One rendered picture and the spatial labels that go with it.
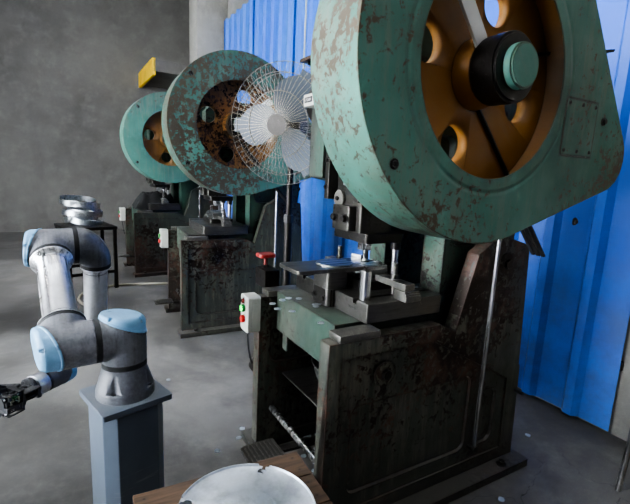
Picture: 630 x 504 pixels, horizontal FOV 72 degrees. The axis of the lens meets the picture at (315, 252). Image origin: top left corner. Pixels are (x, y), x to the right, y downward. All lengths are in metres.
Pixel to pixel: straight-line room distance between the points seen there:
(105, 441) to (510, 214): 1.21
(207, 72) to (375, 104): 1.84
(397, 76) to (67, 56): 7.21
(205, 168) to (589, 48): 1.90
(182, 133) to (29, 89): 5.42
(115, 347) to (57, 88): 6.80
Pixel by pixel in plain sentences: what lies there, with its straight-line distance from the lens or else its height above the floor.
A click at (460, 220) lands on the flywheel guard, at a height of 0.98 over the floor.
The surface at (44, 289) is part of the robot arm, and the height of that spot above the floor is 0.72.
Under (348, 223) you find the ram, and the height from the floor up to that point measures 0.92.
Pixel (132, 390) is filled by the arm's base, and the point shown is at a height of 0.49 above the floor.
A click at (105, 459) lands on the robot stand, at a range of 1.37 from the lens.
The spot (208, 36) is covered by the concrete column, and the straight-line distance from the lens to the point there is 6.62.
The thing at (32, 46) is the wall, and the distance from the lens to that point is 7.95.
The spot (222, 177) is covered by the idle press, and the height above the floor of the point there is 1.02.
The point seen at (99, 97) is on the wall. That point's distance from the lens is 7.86.
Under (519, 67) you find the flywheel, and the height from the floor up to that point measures 1.32.
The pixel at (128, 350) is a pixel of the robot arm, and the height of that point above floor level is 0.59.
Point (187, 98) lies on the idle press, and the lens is 2.60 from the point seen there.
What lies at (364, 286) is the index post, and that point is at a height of 0.75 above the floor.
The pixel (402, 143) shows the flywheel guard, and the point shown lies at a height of 1.14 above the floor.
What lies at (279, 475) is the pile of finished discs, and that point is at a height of 0.39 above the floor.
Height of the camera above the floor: 1.07
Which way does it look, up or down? 10 degrees down
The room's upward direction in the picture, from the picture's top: 3 degrees clockwise
